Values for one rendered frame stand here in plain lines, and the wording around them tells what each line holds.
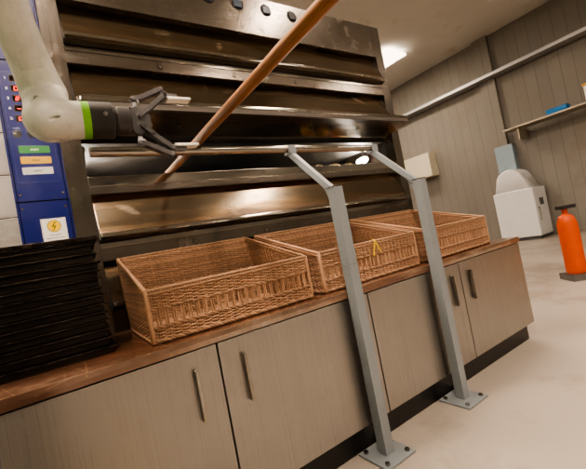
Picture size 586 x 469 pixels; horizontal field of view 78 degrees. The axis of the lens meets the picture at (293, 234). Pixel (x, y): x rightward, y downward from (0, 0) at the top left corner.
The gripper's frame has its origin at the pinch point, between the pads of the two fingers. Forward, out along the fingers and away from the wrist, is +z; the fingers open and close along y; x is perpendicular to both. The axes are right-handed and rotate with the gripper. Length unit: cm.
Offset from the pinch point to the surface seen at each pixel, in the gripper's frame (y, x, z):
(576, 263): 104, -34, 331
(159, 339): 59, -5, -18
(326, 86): -47, -55, 107
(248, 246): 38, -49, 35
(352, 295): 62, 5, 45
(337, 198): 28, 6, 45
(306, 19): 1, 52, 6
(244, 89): 0.8, 23.9, 6.6
